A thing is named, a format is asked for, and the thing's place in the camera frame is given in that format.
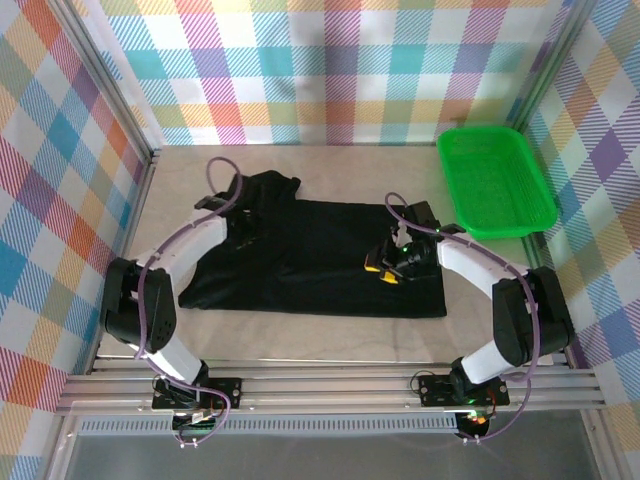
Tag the black t-shirt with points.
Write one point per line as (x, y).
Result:
(320, 260)

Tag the green plastic basket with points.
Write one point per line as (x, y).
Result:
(495, 190)

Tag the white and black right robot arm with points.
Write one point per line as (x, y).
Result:
(470, 265)

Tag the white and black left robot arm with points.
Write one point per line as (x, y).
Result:
(195, 245)

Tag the grey metal panel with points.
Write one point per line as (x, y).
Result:
(325, 457)

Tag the aluminium side rail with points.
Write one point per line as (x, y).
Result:
(531, 250)
(136, 225)

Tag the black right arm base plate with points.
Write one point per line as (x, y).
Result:
(435, 390)

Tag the aluminium mounting rail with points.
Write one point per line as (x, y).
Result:
(325, 395)

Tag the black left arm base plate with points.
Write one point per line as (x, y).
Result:
(227, 390)

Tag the aluminium frame post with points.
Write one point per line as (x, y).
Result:
(550, 60)
(110, 85)

